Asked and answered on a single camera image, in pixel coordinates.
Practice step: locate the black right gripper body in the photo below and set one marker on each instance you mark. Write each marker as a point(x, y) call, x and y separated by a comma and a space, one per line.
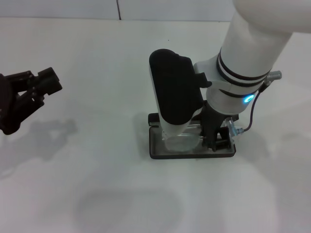
point(211, 121)

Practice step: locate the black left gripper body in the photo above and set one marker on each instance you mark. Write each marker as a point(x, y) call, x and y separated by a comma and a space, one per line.
point(8, 106)

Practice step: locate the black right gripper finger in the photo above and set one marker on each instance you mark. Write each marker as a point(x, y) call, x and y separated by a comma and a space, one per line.
point(224, 142)
point(211, 143)

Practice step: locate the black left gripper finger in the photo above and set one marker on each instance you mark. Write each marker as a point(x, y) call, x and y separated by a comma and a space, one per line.
point(52, 87)
point(47, 75)

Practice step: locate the black glasses case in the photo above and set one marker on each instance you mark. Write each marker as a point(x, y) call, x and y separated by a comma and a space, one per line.
point(194, 155)

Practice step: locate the clear white glasses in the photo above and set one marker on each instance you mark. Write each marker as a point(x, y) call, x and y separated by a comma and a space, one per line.
point(179, 145)

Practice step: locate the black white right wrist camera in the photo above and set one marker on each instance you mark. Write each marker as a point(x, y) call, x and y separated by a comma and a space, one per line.
point(175, 85)

